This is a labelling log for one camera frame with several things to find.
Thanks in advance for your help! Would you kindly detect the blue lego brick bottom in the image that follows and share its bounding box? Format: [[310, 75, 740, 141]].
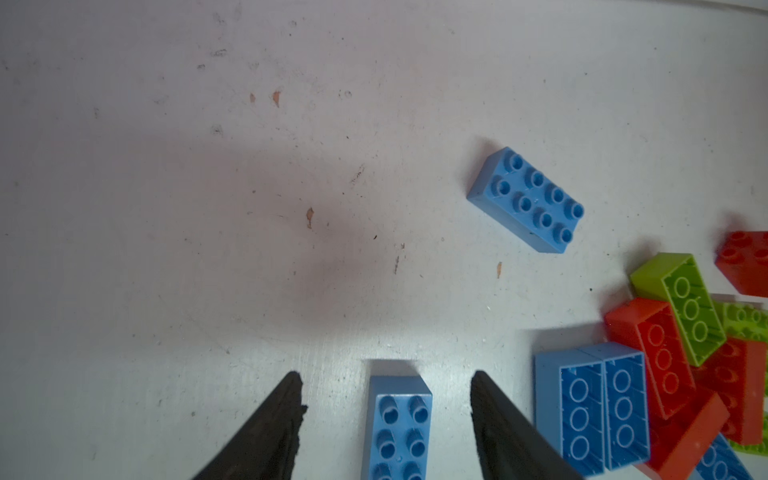
[[689, 434, 753, 480]]

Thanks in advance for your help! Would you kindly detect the small red lego brick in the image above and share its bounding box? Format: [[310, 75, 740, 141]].
[[715, 231, 768, 298]]

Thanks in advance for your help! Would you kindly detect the red lego brick upright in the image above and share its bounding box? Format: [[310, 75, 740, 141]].
[[692, 337, 767, 417]]

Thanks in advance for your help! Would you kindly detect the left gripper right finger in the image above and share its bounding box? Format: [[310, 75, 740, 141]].
[[470, 370, 581, 480]]

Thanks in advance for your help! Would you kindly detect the red lego brick lower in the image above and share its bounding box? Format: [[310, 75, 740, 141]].
[[636, 388, 729, 480]]

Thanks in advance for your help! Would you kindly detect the green lego brick tilted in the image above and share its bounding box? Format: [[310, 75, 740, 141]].
[[713, 301, 767, 343]]

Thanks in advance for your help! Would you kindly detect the red lego brick centre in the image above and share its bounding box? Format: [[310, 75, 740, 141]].
[[604, 298, 696, 420]]

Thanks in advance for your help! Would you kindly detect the blue double lego brick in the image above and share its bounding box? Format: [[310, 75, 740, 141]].
[[534, 342, 651, 477]]

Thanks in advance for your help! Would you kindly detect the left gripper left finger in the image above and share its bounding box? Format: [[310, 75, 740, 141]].
[[194, 371, 307, 480]]

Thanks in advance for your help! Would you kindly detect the green lego brick narrow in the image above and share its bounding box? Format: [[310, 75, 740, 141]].
[[630, 253, 727, 367]]

